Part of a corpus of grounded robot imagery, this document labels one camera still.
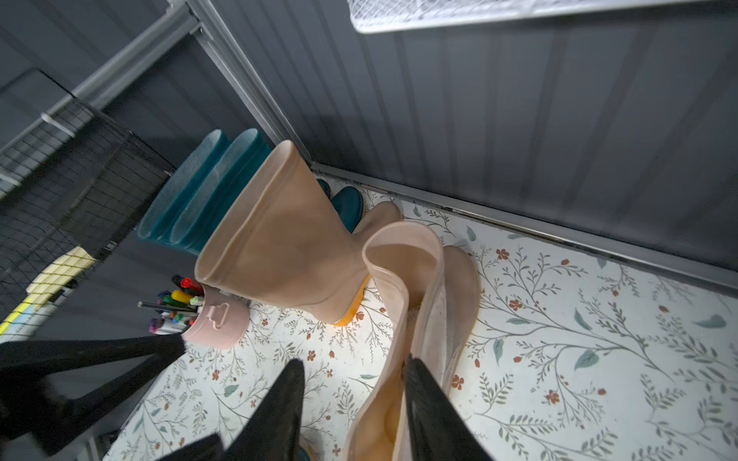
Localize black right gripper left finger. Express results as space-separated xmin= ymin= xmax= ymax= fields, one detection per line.
xmin=165 ymin=359 xmax=306 ymax=461

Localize beige boot back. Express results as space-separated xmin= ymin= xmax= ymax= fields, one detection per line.
xmin=344 ymin=222 xmax=482 ymax=460
xmin=194 ymin=140 xmax=402 ymax=327

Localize white wire mesh basket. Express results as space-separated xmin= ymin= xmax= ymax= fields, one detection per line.
xmin=347 ymin=0 xmax=705 ymax=35

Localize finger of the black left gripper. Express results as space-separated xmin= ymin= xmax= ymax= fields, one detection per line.
xmin=1 ymin=334 xmax=186 ymax=455

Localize yellow sticky notes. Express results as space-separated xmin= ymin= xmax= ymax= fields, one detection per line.
xmin=1 ymin=247 xmax=97 ymax=342

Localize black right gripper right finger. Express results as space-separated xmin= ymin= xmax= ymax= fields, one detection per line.
xmin=405 ymin=355 xmax=493 ymax=461

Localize pink pen cup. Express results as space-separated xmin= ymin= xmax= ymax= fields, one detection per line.
xmin=138 ymin=276 xmax=250 ymax=351

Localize black wire wall basket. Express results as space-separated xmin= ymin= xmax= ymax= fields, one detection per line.
xmin=1 ymin=67 xmax=175 ymax=317

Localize dark teal boot back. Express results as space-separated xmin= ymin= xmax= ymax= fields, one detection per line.
xmin=138 ymin=129 xmax=231 ymax=249
xmin=168 ymin=128 xmax=365 ymax=257

